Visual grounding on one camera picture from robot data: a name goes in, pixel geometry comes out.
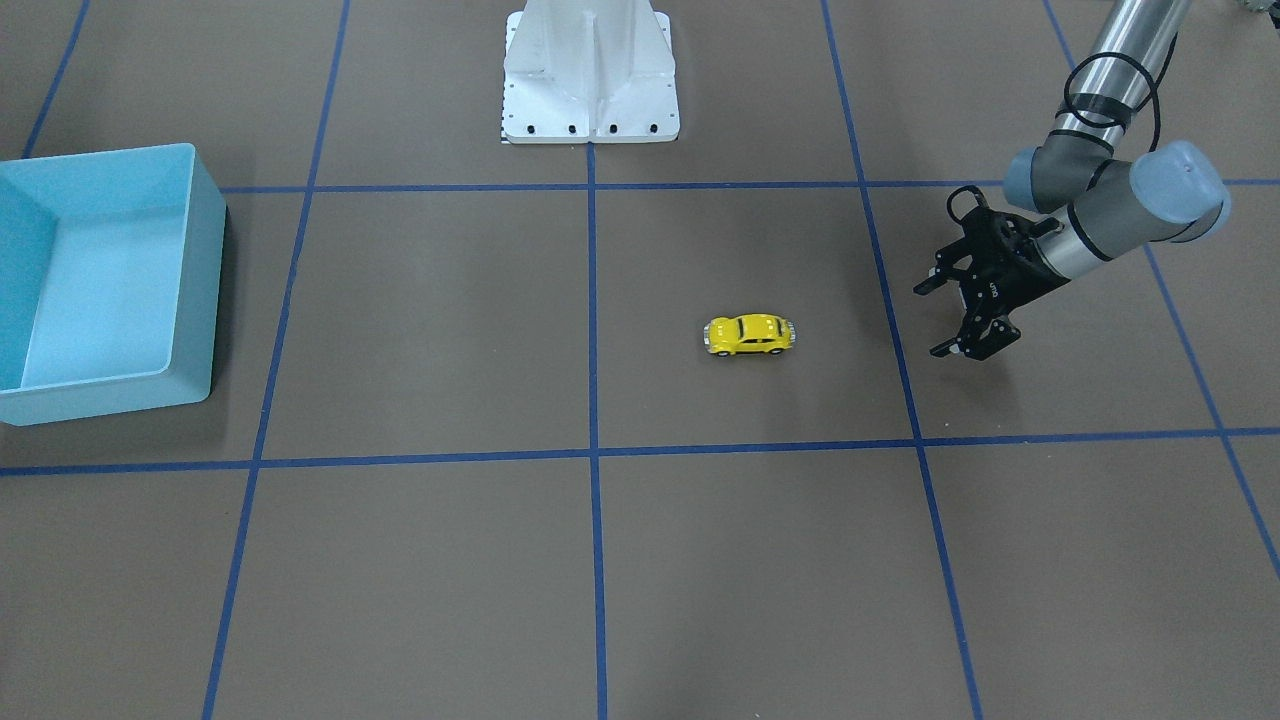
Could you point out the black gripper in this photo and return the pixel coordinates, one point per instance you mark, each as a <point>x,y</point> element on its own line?
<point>1019,283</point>

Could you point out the yellow beetle toy car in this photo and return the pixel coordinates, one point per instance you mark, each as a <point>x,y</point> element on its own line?
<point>752,333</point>

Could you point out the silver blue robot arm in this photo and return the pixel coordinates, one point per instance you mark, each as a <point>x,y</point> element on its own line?
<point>1075,205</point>

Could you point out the light blue plastic bin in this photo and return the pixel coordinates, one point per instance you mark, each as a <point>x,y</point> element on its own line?
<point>110,282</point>

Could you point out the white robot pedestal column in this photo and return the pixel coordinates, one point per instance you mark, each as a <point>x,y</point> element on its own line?
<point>589,72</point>

